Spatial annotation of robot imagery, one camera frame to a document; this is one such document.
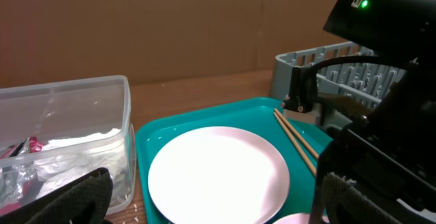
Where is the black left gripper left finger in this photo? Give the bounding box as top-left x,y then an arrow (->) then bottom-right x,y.
1,167 -> 113,224

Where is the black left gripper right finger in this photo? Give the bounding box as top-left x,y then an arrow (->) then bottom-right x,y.
322,172 -> 401,224

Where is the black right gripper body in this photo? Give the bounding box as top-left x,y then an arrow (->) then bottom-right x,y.
283,67 -> 435,223

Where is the pink small bowl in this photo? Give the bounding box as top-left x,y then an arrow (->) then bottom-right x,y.
273,213 -> 310,224

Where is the white napkin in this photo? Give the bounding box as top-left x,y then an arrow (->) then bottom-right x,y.
34,139 -> 127,198

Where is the wooden chopstick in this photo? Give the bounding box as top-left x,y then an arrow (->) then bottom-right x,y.
273,112 -> 316,177
274,108 -> 319,160

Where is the red foil wrapper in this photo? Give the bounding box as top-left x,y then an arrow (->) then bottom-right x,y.
1,136 -> 44,215

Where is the pink round plate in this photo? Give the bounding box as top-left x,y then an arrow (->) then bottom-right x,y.
147,126 -> 290,224

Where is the grey plastic dish rack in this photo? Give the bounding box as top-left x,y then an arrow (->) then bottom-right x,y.
269,42 -> 405,110

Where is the clear plastic bin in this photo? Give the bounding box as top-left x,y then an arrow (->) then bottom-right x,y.
1,76 -> 136,214

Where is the teal plastic tray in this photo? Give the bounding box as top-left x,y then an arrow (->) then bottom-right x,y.
136,97 -> 315,224

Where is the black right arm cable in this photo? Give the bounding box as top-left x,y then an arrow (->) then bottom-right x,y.
308,54 -> 406,78

